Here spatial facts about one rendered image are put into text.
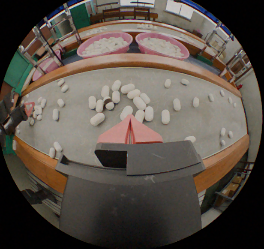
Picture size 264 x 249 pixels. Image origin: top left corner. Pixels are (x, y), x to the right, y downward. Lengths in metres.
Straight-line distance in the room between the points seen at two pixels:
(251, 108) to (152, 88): 4.31
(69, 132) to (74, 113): 0.06
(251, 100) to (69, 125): 4.56
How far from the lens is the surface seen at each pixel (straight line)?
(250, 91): 4.44
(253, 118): 4.40
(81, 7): 2.99
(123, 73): 0.28
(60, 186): 0.31
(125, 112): 0.18
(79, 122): 0.24
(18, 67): 0.97
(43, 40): 0.41
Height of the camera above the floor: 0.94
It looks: 76 degrees down
